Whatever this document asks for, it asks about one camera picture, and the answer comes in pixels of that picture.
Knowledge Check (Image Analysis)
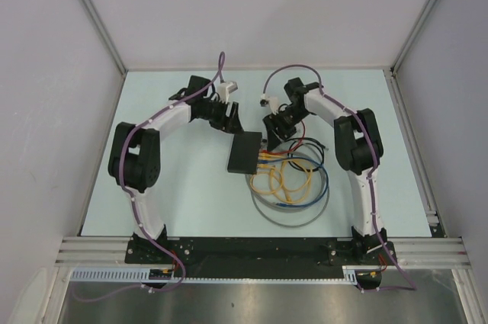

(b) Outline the right aluminium corner post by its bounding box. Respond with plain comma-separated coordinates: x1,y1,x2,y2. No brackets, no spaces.
390,0,440,75

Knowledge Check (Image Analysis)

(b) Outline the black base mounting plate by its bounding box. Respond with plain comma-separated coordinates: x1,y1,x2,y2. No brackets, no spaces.
124,236,396,288

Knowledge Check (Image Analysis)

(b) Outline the grey slotted cable duct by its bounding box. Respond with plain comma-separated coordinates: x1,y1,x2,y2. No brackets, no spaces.
70,267,357,285

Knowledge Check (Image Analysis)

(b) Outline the aluminium front frame rail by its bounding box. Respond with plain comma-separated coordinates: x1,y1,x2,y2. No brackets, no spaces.
56,237,470,268

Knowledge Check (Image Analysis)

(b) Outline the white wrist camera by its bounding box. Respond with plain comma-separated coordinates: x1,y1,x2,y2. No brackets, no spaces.
216,81,238,103
259,93,280,114

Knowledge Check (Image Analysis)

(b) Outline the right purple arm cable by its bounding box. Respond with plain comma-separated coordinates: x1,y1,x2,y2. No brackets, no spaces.
262,65,419,294

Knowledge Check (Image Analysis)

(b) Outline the black network switch box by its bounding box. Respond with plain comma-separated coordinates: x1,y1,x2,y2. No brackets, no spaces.
227,131,262,175

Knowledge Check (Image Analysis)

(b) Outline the left aluminium corner post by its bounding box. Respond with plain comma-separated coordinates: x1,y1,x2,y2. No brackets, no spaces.
79,0,127,76

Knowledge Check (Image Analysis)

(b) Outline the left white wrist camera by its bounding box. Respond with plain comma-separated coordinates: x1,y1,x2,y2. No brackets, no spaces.
216,81,238,103

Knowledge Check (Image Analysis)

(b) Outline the blue ethernet cable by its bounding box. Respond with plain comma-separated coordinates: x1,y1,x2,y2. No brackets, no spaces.
258,162,329,209

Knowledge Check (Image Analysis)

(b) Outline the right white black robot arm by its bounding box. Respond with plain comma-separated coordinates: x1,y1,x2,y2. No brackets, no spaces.
263,78,391,264

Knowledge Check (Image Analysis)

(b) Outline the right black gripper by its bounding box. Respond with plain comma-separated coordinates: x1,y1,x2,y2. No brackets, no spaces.
263,105,311,152

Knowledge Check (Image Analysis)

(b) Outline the aluminium corner post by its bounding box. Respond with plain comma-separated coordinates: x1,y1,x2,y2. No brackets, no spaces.
79,0,127,76
390,0,440,75

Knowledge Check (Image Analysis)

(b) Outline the red ethernet cable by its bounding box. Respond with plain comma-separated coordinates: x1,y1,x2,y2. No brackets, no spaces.
258,120,308,159

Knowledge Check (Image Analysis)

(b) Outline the right aluminium side rail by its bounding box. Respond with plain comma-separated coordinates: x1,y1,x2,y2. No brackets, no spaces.
383,69,446,238

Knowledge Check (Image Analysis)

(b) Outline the yellow ethernet cable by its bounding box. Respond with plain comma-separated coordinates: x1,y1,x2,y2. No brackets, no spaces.
249,154,316,203

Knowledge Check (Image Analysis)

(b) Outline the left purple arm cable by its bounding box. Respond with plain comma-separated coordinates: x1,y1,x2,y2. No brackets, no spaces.
71,51,226,302

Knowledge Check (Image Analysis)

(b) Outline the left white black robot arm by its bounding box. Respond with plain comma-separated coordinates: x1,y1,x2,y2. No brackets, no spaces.
108,75,243,263

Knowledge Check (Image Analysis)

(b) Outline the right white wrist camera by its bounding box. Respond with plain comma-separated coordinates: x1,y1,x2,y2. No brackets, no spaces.
259,93,280,114

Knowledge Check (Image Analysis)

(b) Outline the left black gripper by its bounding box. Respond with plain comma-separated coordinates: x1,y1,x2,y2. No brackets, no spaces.
200,96,243,135

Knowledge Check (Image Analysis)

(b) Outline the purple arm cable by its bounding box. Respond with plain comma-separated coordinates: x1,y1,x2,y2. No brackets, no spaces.
71,51,226,302
262,65,419,294

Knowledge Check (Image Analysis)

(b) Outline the black ethernet cable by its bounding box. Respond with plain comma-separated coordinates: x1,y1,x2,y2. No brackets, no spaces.
262,139,329,171

